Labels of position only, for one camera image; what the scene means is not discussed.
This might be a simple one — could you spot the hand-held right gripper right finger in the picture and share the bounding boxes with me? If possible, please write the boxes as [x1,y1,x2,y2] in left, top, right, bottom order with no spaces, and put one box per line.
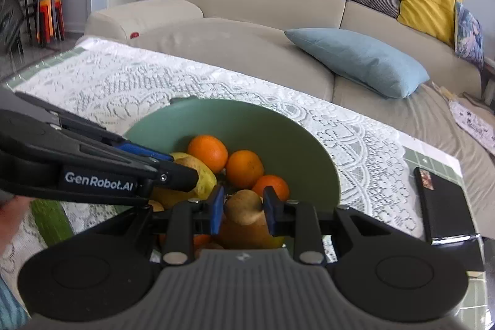
[262,186,405,265]

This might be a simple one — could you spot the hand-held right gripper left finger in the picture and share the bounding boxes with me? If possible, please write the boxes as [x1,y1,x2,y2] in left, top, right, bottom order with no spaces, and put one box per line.
[83,186,226,265]

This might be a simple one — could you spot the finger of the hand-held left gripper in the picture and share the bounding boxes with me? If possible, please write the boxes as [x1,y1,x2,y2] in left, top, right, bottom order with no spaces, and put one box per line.
[15,92,175,163]
[77,142,200,192]

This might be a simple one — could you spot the yellow-green pear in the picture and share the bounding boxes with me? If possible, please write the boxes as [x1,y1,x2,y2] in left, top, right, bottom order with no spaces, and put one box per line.
[149,185,202,211]
[170,152,218,200]

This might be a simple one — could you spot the small orange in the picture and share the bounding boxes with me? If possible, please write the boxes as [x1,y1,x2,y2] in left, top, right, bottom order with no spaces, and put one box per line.
[251,174,291,203]

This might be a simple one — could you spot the brown potato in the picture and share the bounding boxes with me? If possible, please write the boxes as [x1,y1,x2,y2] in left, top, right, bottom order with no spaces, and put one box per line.
[224,190,265,226]

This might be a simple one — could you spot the large orange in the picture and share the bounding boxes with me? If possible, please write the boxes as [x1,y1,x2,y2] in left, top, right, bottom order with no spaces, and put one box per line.
[226,149,265,189]

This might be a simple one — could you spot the green bowl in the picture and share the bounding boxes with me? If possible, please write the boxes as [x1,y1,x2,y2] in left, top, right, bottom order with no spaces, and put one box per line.
[124,98,341,249]

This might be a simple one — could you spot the person's left hand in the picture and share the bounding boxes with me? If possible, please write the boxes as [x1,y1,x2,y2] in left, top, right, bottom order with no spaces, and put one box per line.
[0,195,35,257]

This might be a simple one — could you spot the green cloth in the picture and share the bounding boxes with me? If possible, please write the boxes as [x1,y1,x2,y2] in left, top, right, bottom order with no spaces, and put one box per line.
[31,199,74,247]

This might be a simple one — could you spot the white lace tablecloth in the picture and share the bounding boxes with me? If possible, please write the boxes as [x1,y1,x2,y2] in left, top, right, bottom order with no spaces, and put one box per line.
[0,36,426,276]

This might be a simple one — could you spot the stacked colourful stools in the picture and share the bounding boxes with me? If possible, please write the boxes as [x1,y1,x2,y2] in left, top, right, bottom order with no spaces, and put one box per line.
[37,0,66,45]

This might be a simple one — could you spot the teal striped cloth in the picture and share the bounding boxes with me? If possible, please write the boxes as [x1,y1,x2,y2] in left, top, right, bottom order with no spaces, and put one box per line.
[0,276,28,327]

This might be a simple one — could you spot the black chair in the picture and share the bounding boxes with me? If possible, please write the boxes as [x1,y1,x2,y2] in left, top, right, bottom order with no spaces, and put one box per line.
[0,0,26,56]

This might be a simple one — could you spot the beige sofa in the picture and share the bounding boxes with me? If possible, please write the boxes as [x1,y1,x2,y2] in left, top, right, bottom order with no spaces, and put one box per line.
[83,0,495,238]

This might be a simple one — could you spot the light blue pillow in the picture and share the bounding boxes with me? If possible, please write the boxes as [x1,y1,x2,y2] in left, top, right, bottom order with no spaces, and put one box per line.
[285,28,431,99]

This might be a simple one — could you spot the white printed cloth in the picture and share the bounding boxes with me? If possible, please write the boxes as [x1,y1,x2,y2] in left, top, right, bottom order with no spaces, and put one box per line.
[449,98,495,156]

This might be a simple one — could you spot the yellow pillow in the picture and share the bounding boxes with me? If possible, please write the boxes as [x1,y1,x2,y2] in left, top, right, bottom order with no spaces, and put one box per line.
[398,0,467,46]

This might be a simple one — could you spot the blue floral pillow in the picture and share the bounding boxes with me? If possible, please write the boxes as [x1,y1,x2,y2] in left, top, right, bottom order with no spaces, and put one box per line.
[453,0,485,70]

